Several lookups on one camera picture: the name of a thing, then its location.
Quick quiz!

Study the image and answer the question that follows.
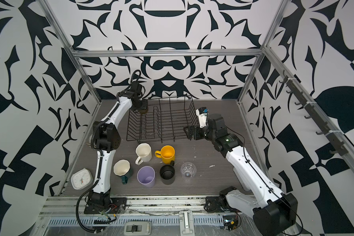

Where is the cream white mug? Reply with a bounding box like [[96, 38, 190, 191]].
[[135, 143, 152, 165]]

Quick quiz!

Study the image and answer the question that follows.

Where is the lavender plastic cup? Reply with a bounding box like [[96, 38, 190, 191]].
[[137, 166, 155, 188]]

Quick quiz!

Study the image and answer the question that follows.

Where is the green mug white inside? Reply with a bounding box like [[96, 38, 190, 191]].
[[113, 159, 133, 184]]

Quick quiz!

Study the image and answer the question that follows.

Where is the grey switch box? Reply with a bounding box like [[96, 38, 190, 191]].
[[124, 221, 151, 236]]

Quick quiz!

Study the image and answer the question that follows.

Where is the yellow mug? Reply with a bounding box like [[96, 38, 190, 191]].
[[155, 146, 176, 164]]

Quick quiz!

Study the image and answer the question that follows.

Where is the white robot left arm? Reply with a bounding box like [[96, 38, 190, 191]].
[[88, 82, 148, 211]]

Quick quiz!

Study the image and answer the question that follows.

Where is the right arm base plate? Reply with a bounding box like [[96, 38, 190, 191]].
[[204, 195, 248, 213]]

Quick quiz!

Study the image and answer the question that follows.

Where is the black wire dish rack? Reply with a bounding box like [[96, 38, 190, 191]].
[[126, 95, 199, 144]]

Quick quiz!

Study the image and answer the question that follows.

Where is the white square kitchen timer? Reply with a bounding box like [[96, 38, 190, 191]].
[[70, 168, 93, 190]]

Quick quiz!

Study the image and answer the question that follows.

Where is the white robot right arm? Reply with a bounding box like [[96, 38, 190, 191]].
[[184, 107, 298, 236]]

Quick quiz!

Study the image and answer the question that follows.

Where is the amber textured glass cup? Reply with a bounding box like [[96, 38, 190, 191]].
[[138, 106, 148, 115]]

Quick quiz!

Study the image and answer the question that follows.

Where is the black wall hook rail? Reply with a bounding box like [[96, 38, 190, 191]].
[[280, 70, 349, 156]]

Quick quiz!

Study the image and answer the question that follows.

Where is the black mug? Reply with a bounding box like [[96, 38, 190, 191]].
[[159, 161, 175, 185]]

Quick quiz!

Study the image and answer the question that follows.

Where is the white centre bracket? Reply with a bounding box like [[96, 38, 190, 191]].
[[179, 210, 195, 236]]

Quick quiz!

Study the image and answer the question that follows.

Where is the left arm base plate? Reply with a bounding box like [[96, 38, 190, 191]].
[[84, 197, 127, 214]]

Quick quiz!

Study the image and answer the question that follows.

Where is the clear glass cup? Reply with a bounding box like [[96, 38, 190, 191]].
[[181, 162, 197, 179]]

